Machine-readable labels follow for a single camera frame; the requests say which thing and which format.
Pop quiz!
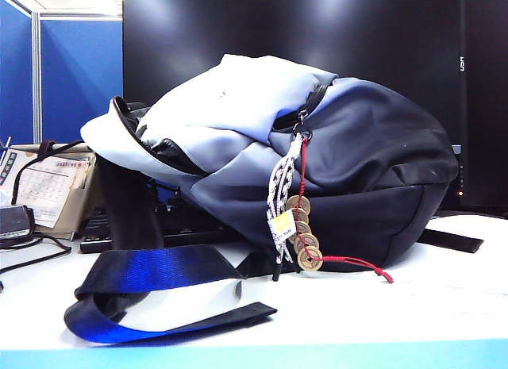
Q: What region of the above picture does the dark navy backpack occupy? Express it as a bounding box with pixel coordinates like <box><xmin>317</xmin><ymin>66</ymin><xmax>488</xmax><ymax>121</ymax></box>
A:
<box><xmin>63</xmin><ymin>53</ymin><xmax>460</xmax><ymax>345</ymax></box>

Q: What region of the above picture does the large black monitor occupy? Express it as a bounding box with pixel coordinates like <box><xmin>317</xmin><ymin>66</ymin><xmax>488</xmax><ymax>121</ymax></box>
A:
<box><xmin>122</xmin><ymin>0</ymin><xmax>468</xmax><ymax>211</ymax></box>

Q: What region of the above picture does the black keyboard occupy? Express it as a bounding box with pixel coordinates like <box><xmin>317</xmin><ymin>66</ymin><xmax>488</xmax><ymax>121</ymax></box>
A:
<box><xmin>79</xmin><ymin>198</ymin><xmax>243</xmax><ymax>255</ymax></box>

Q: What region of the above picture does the beige desk calendar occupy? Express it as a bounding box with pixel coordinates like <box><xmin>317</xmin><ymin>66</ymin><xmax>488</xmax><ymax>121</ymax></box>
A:
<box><xmin>2</xmin><ymin>143</ymin><xmax>98</xmax><ymax>241</ymax></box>

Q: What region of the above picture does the wide blue partition panel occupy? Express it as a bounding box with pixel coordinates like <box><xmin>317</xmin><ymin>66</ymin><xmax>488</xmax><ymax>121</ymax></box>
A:
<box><xmin>40</xmin><ymin>18</ymin><xmax>125</xmax><ymax>144</ymax></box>

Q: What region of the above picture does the flat black bar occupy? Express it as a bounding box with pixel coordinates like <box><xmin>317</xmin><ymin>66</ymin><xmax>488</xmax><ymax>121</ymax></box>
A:
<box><xmin>418</xmin><ymin>227</ymin><xmax>485</xmax><ymax>255</ymax></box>

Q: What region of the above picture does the black box device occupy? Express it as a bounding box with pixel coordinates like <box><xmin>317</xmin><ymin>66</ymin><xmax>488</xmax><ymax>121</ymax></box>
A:
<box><xmin>0</xmin><ymin>205</ymin><xmax>37</xmax><ymax>240</ymax></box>

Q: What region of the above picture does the white printed paper card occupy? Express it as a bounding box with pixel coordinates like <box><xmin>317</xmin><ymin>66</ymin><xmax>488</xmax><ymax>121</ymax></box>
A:
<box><xmin>0</xmin><ymin>136</ymin><xmax>13</xmax><ymax>187</ymax></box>

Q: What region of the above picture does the dark screen panel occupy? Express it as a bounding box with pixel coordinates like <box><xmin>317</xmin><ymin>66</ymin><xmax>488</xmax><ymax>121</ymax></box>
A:
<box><xmin>466</xmin><ymin>0</ymin><xmax>508</xmax><ymax>220</ymax></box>

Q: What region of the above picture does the narrow blue partition panel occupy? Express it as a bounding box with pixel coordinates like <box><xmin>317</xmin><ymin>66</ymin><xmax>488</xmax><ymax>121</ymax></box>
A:
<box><xmin>0</xmin><ymin>0</ymin><xmax>33</xmax><ymax>146</ymax></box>

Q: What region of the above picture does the white black braided cord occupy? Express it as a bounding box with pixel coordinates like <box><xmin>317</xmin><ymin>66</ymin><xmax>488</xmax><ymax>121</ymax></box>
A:
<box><xmin>266</xmin><ymin>136</ymin><xmax>305</xmax><ymax>283</ymax></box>

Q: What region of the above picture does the brass coin charm red cord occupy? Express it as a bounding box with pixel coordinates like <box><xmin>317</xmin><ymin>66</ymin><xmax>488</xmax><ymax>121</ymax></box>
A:
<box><xmin>284</xmin><ymin>133</ymin><xmax>395</xmax><ymax>285</ymax></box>

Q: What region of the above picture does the dark lanyard cord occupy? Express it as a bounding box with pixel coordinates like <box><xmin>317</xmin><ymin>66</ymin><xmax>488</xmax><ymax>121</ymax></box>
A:
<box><xmin>10</xmin><ymin>140</ymin><xmax>87</xmax><ymax>206</ymax></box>

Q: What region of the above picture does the black cable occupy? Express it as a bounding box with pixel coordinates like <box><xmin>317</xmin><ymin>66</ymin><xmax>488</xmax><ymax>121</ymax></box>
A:
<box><xmin>0</xmin><ymin>233</ymin><xmax>73</xmax><ymax>275</ymax></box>

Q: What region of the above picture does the grey aluminium partition post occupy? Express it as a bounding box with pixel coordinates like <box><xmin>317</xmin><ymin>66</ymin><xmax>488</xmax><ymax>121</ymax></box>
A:
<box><xmin>30</xmin><ymin>10</ymin><xmax>44</xmax><ymax>145</ymax></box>

